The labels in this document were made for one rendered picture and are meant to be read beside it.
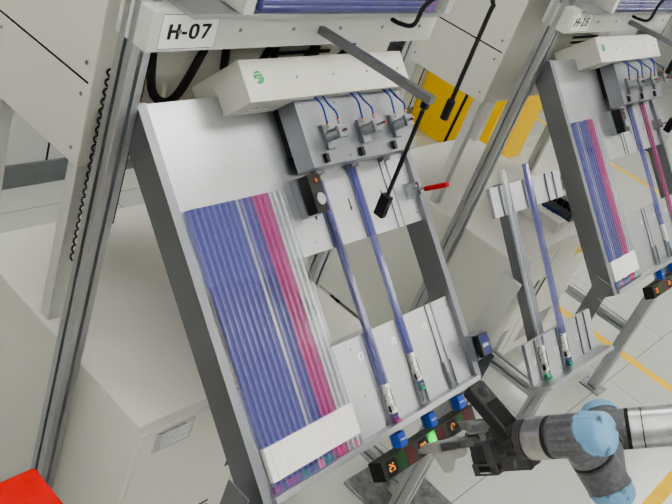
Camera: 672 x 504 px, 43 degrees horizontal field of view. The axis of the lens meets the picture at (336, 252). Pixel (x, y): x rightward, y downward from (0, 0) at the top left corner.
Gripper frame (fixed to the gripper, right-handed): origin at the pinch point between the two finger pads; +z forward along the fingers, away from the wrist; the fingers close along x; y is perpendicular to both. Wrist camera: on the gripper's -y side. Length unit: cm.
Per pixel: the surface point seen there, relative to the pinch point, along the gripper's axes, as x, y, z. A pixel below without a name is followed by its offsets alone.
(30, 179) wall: 45, -100, 191
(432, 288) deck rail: 30.0, -24.8, 13.1
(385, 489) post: 56, 33, 72
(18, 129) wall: 37, -116, 176
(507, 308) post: 57, -13, 13
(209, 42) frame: -29, -79, -3
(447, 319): 27.6, -17.5, 9.9
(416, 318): 17.2, -20.6, 9.9
